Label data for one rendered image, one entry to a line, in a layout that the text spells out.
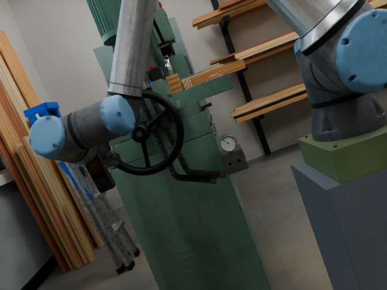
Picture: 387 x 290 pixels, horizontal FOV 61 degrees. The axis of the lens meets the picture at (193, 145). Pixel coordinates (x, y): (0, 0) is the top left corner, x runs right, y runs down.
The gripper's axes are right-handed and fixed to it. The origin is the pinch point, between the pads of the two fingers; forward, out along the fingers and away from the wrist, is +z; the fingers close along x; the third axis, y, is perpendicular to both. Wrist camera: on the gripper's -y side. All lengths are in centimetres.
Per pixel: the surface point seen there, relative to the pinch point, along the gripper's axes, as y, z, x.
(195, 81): 30, 31, -32
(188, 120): 11.9, 21.0, -24.5
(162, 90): 21.3, 7.3, -21.0
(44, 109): 67, 72, 60
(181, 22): 181, 218, -33
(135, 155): 6.8, 22.8, 0.0
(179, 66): 45, 42, -27
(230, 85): 18, 19, -44
